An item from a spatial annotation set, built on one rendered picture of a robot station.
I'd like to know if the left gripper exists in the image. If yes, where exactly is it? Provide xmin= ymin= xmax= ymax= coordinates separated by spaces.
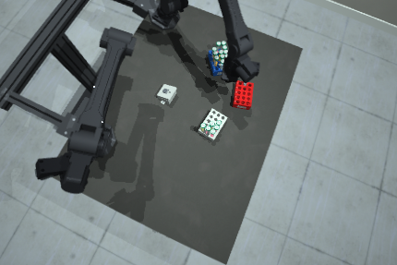
xmin=221 ymin=57 xmax=238 ymax=83

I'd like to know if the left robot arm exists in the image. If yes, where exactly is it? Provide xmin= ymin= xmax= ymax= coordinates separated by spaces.
xmin=152 ymin=0 xmax=260 ymax=83

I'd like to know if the white tube rack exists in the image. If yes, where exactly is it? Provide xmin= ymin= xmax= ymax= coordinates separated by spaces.
xmin=198 ymin=109 xmax=227 ymax=141

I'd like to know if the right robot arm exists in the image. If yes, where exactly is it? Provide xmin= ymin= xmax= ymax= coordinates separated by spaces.
xmin=35 ymin=27 xmax=137 ymax=194

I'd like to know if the red lego-style plate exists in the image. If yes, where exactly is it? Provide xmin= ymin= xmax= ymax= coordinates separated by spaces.
xmin=233 ymin=80 xmax=254 ymax=110

